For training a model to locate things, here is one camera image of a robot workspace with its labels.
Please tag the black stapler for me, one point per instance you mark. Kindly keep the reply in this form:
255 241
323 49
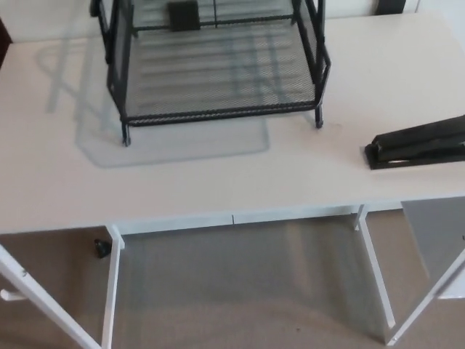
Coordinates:
417 147

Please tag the white desk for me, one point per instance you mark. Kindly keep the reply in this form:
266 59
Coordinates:
232 174

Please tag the black mesh file tray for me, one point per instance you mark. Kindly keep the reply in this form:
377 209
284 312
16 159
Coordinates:
218 72

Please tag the small black floor object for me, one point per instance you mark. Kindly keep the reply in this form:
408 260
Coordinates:
101 248

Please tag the small black box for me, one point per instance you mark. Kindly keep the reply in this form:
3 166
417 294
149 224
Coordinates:
183 14

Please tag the dark chair back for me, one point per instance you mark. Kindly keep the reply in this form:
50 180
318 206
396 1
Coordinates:
391 5

